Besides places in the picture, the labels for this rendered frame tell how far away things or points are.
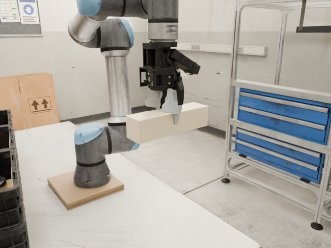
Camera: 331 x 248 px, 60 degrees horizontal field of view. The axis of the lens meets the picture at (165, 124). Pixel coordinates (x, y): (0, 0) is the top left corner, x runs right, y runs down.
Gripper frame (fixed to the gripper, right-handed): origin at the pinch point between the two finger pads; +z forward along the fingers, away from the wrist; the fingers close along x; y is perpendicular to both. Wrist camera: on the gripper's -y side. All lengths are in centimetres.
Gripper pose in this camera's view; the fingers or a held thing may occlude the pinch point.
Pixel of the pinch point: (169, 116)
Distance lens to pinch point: 78.6
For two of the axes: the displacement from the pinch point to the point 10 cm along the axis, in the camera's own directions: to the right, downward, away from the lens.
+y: -7.9, 1.9, -5.9
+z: 0.0, 9.5, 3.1
